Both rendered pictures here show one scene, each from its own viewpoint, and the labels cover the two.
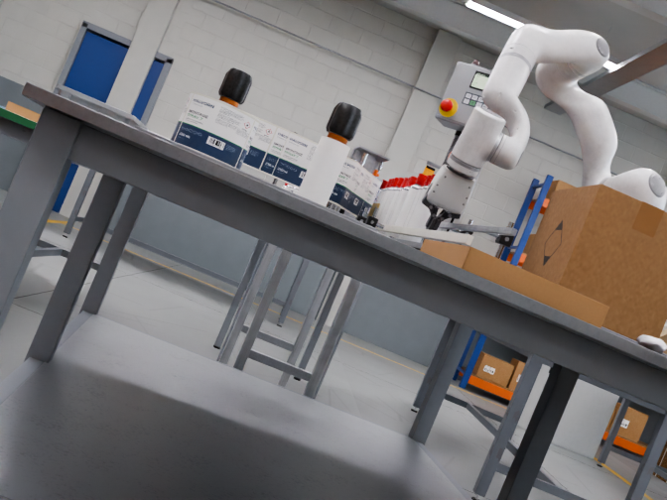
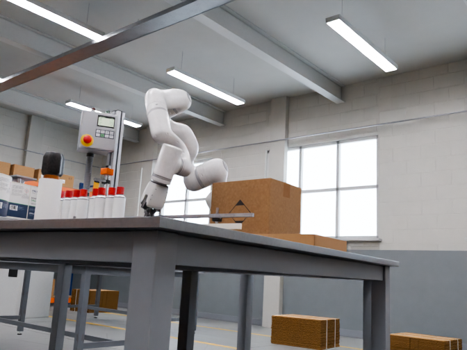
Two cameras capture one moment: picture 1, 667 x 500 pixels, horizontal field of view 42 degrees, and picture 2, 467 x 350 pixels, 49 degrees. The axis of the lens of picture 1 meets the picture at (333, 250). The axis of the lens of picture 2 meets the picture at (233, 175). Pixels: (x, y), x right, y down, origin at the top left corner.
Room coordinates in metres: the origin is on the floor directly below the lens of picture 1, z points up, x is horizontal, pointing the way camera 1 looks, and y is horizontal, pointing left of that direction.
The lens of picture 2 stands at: (0.56, 1.08, 0.73)
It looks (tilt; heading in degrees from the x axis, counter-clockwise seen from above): 11 degrees up; 313
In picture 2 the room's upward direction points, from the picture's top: 3 degrees clockwise
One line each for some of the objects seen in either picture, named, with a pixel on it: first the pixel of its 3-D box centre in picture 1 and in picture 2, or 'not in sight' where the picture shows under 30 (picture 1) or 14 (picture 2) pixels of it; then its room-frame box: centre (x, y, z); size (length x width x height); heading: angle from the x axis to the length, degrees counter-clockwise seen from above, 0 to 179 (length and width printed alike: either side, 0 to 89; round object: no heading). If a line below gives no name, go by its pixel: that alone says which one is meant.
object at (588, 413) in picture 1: (572, 376); (21, 273); (7.99, -2.47, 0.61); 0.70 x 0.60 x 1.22; 14
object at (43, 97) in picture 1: (362, 249); (87, 246); (2.41, -0.07, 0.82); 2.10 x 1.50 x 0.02; 9
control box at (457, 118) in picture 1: (473, 100); (97, 132); (2.67, -0.22, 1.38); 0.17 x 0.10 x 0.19; 64
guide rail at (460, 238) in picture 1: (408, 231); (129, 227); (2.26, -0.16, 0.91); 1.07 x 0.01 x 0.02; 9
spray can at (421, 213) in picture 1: (423, 209); (118, 210); (2.38, -0.19, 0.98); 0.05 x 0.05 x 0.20
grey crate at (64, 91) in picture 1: (97, 127); not in sight; (4.43, 1.35, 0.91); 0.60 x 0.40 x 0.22; 6
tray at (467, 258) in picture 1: (505, 280); (289, 243); (1.56, -0.31, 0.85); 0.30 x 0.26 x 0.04; 9
